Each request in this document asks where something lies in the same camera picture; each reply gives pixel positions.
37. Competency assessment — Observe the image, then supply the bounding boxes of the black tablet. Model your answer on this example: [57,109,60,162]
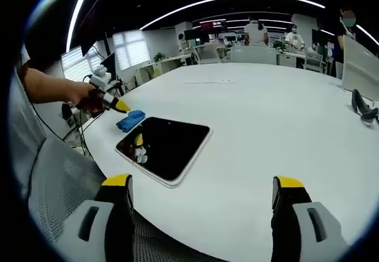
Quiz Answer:
[115,116,213,189]

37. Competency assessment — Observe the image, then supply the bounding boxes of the white office chair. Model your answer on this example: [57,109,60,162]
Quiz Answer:
[304,53,324,73]
[194,43,221,64]

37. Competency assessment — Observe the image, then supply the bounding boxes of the grey desk divider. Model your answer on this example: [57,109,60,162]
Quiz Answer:
[230,46,278,65]

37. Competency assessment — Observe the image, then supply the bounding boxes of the red wall screen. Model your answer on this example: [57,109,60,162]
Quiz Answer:
[200,19,227,31]

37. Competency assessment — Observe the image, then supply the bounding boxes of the white side desk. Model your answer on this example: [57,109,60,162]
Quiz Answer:
[105,78,126,97]

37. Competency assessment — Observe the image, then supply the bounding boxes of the black monitor stand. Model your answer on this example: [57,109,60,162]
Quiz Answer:
[351,89,379,128]

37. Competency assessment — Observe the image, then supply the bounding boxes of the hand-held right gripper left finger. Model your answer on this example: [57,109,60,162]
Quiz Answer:
[54,173,134,262]

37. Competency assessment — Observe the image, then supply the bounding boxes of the person's left hand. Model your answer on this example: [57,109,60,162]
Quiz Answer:
[75,87,106,114]

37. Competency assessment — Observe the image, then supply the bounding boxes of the white office desk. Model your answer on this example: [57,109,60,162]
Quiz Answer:
[134,54,193,81]

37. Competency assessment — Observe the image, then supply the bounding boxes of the black hanging screen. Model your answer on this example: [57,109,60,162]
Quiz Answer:
[79,0,104,57]

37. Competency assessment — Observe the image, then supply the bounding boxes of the black cable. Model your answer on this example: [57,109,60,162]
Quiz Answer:
[78,111,93,156]

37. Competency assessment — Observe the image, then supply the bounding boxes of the white monitor back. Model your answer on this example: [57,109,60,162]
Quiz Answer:
[340,34,379,102]

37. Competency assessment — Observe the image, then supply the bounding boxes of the black desk monitor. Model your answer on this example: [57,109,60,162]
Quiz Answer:
[103,51,118,81]

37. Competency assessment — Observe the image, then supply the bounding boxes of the window with white blinds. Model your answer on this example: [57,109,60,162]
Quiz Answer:
[60,45,103,82]
[113,30,150,70]

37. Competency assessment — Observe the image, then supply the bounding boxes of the blue cleaning cloth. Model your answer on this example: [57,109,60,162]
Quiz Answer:
[115,109,146,132]

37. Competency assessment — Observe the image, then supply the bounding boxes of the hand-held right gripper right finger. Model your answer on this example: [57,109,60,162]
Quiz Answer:
[271,175,350,262]

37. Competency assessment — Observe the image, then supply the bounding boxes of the grey mesh office chair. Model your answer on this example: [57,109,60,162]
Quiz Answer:
[28,137,214,262]

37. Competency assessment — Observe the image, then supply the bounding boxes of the person's grey shirt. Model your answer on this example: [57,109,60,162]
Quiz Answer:
[8,46,48,200]

